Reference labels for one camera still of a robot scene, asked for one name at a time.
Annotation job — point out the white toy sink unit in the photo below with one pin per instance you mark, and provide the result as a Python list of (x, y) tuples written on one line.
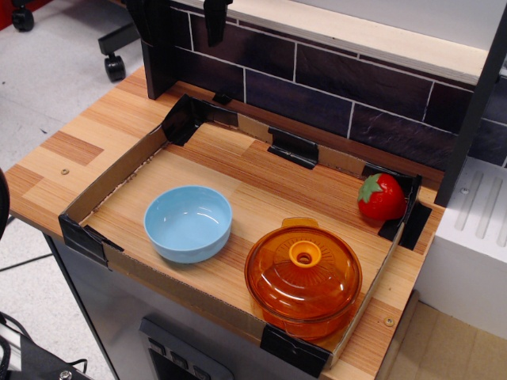
[(464, 274)]

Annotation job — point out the cardboard fence with black tape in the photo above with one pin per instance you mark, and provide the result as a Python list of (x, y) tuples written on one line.
[(273, 179)]

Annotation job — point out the black shelf post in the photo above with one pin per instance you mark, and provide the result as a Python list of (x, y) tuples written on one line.
[(473, 116), (158, 52)]

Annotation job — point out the orange transparent pot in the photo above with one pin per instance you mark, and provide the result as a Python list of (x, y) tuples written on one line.
[(305, 312)]

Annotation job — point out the light blue bowl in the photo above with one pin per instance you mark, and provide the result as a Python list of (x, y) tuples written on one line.
[(188, 224)]

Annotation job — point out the black office chair base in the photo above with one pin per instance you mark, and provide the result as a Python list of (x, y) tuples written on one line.
[(112, 42)]

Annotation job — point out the light wooden shelf board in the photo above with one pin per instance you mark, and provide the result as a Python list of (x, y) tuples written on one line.
[(428, 54)]

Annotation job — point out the red toy strawberry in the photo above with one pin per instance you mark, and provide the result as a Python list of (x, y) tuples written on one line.
[(381, 198)]

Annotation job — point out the black left shelf post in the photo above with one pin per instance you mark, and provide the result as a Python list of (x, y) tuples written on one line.
[(158, 52)]

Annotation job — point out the orange transparent pot lid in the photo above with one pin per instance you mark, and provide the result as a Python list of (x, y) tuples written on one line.
[(303, 273)]

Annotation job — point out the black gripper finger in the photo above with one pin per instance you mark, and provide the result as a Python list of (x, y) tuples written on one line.
[(138, 12), (215, 14)]

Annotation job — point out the black oven control panel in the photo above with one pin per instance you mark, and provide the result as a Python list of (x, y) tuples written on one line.
[(172, 358)]

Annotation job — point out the black right shelf post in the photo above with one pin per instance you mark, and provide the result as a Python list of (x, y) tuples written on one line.
[(473, 116)]

